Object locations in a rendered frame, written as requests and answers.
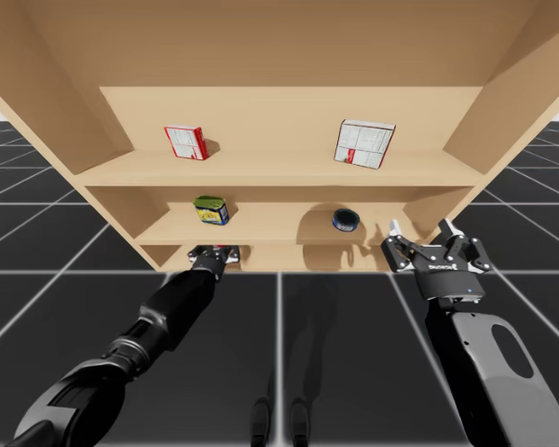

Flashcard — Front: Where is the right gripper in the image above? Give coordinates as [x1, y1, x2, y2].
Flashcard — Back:
[380, 217, 493, 303]

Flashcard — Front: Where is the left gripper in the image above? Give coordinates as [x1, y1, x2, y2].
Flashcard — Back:
[186, 245, 241, 279]

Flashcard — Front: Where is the pale wooden shelf unit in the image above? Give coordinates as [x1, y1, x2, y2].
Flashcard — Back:
[0, 0, 559, 273]

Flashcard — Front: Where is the green and blue rectangular can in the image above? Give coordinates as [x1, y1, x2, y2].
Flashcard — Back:
[193, 195, 231, 226]

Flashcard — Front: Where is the red and white carton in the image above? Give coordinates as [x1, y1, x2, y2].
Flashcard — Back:
[334, 118, 397, 170]

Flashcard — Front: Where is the blue flat can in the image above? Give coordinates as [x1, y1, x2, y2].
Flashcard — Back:
[332, 208, 361, 234]

